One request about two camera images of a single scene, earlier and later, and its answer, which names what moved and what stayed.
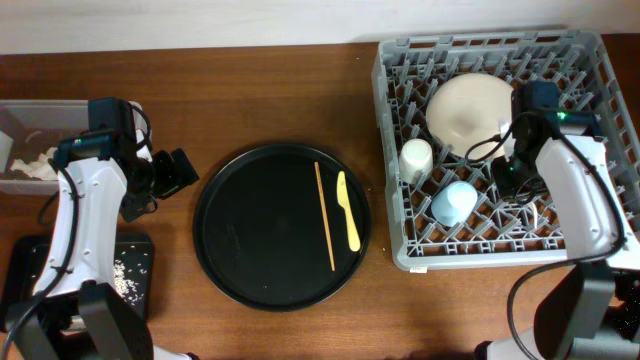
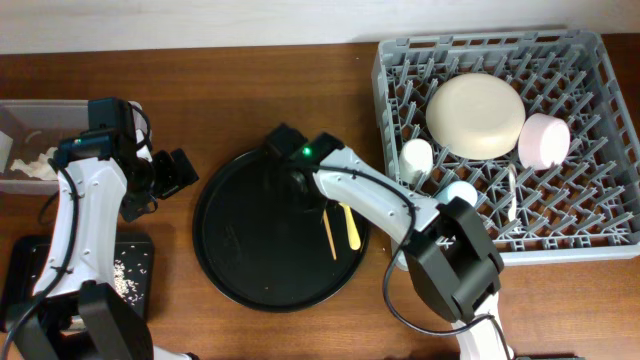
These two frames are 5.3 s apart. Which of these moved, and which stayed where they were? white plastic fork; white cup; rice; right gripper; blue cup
Moved: white plastic fork; right gripper
Stayed: blue cup; white cup; rice
